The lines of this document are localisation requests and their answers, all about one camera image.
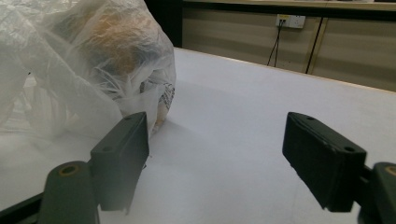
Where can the beige wooden cabinet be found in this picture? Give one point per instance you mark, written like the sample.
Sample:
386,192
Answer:
351,49

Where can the white translucent plastic bag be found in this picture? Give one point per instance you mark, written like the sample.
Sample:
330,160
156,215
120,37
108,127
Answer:
71,77

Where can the white wall socket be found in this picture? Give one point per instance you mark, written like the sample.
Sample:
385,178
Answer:
290,21

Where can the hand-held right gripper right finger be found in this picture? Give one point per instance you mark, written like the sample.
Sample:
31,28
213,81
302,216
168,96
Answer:
323,165

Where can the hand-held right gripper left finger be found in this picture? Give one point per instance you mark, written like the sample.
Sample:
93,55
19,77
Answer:
120,161

